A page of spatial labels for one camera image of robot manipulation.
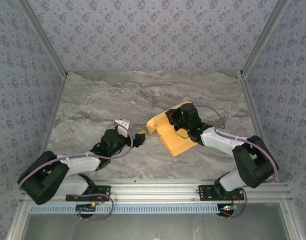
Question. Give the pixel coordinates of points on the controller board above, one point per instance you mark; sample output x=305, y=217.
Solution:
x=228, y=208
x=86, y=208

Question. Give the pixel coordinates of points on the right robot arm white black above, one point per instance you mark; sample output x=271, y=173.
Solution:
x=218, y=143

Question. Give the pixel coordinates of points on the left aluminium side rail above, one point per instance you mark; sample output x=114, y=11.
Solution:
x=46, y=140

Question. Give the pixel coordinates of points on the orange paper box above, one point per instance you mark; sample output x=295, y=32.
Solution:
x=176, y=146

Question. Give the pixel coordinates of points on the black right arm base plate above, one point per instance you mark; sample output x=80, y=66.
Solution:
x=205, y=192

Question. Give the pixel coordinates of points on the aluminium frame post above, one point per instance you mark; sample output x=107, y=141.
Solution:
x=265, y=37
x=42, y=37

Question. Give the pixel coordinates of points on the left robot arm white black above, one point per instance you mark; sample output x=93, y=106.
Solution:
x=80, y=165

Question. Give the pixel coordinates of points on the grey metal shelf panel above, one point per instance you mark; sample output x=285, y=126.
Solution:
x=152, y=227

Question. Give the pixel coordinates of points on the right aluminium frame post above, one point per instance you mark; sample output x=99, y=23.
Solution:
x=265, y=37

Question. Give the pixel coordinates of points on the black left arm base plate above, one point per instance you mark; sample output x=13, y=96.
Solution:
x=102, y=192

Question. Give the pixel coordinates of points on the left aluminium frame post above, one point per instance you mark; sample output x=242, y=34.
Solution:
x=42, y=37

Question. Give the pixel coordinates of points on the aluminium side rail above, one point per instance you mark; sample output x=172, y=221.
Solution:
x=253, y=112
x=46, y=140

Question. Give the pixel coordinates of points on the aluminium mounting rail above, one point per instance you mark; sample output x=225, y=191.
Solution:
x=152, y=190

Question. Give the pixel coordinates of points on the right aluminium side rail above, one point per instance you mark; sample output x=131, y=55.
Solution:
x=253, y=112

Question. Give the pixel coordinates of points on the left controller board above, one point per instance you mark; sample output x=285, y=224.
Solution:
x=86, y=208

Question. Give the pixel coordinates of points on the right controller board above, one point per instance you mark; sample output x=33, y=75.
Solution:
x=228, y=208

